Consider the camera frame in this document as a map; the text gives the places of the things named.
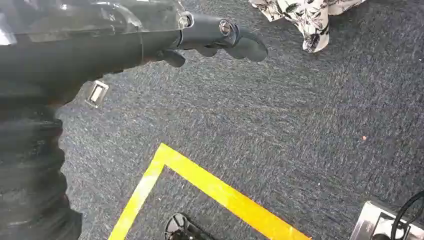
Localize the black cable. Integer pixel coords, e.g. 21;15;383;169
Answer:
390;190;424;240

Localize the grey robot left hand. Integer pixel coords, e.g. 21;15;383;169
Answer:
0;0;269;107

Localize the silver floor socket box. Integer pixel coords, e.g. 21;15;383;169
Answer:
349;200;424;240

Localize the yellow floor tape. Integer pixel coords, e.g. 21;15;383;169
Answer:
107;143;312;240

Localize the ribbed grey left arm sleeve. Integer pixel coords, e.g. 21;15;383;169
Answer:
0;96;83;240

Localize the person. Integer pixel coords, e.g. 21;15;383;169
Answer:
249;0;367;54

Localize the small silver floor plate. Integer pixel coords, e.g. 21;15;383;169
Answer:
84;79;110;109

